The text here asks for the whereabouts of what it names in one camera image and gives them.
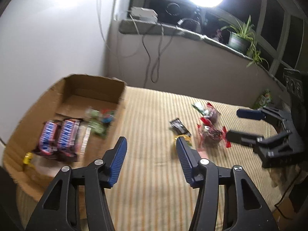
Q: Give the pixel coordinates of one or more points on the white crumpled cloth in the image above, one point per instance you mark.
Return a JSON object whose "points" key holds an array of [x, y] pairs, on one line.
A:
{"points": [[285, 175]]}

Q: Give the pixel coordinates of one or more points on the green plant pot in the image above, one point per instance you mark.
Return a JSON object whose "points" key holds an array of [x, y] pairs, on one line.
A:
{"points": [[238, 42]]}

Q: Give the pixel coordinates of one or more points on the pink snack packet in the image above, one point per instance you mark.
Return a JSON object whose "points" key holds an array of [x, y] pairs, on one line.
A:
{"points": [[201, 153]]}

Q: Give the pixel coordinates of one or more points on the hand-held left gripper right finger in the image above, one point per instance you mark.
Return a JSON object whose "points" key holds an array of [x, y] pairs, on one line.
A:
{"points": [[186, 158]]}

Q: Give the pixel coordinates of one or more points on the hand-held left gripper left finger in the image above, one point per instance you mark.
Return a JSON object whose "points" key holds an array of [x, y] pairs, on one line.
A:
{"points": [[118, 161]]}

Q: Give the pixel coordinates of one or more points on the green printed bag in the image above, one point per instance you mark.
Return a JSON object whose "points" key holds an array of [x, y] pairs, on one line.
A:
{"points": [[263, 99]]}

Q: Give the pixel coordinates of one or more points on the red-ended clear candy bag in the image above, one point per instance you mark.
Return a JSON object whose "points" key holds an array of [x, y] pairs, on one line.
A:
{"points": [[213, 114], [211, 134]]}

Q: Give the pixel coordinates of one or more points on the light green snack packet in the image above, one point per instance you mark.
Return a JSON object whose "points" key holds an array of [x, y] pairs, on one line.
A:
{"points": [[97, 128]]}

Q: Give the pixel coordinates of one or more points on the yellow striped blanket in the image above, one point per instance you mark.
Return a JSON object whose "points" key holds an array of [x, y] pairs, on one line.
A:
{"points": [[156, 185]]}

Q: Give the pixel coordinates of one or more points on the brown chocolate bar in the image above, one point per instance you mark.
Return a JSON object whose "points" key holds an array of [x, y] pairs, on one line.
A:
{"points": [[68, 138], [48, 138]]}

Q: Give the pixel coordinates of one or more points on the black snack packet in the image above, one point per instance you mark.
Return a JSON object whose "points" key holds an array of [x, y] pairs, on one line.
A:
{"points": [[179, 127]]}

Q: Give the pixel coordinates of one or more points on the brown cardboard box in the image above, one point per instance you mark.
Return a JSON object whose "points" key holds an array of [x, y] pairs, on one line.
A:
{"points": [[72, 96]]}

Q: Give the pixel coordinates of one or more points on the white power box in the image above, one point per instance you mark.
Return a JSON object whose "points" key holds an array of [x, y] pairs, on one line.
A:
{"points": [[143, 14]]}

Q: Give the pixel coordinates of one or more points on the yellow green snack packet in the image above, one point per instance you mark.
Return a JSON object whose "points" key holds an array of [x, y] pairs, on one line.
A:
{"points": [[188, 140]]}

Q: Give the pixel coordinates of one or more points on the small figurine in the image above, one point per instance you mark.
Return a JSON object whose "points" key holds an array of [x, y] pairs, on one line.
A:
{"points": [[217, 35]]}

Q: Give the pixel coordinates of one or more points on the spider plant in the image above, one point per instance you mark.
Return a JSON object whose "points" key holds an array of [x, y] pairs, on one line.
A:
{"points": [[247, 33]]}

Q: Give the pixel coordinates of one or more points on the black tripod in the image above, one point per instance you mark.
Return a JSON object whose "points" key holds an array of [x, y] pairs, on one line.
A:
{"points": [[198, 19]]}

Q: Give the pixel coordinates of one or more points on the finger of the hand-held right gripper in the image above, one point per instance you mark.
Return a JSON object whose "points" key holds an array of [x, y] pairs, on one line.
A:
{"points": [[243, 138], [250, 113]]}

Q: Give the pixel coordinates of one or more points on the dark green snack packet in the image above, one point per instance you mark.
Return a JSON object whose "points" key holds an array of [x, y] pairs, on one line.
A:
{"points": [[199, 108]]}

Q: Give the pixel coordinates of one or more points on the clear snack packet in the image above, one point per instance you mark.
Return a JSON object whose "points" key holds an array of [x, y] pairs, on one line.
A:
{"points": [[84, 140]]}

